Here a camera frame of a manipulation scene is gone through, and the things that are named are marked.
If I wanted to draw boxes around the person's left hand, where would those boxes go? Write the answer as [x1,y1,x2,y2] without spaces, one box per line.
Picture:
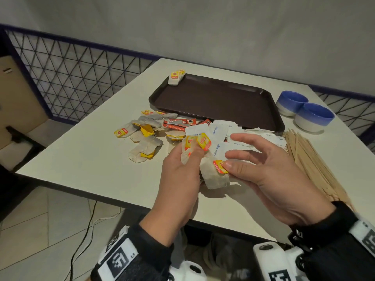
[139,142,205,247]

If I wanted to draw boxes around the person's right hand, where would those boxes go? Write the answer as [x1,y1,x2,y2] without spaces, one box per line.
[223,133,337,226]

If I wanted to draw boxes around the bundle of wooden stir sticks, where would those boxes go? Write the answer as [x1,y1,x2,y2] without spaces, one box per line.
[282,128,355,211]

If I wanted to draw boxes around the pile of tea bags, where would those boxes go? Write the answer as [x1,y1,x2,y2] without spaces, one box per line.
[113,109,179,164]

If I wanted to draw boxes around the red Nescafe coffee sachets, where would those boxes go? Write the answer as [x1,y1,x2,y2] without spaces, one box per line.
[162,117,212,132]

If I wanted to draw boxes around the pile of white sugar packets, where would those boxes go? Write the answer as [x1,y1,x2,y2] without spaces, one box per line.
[184,119,288,161]

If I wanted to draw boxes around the brown plastic tray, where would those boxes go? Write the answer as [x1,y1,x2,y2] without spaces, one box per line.
[148,73,286,133]

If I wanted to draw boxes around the person's grey trousers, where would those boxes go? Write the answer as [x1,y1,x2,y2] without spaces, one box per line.
[175,228,264,281]

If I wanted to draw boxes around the black wristband white markers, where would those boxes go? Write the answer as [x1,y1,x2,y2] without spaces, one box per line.
[288,201,375,281]
[90,224,175,281]

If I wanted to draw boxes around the blue and white bowl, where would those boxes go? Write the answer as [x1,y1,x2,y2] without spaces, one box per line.
[294,102,335,133]
[275,90,309,117]

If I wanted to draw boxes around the purple metal mesh railing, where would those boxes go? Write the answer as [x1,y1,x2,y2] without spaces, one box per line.
[0,23,375,153]

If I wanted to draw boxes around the black metal table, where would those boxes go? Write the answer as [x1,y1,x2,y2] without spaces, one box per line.
[0,125,46,223]

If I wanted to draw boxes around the white cable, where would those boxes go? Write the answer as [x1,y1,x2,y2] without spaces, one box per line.
[87,207,123,231]

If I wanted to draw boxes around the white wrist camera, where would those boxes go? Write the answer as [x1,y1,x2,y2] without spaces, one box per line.
[168,260,207,281]
[253,242,311,281]

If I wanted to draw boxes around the black cable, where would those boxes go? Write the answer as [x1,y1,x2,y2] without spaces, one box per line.
[64,200,99,281]

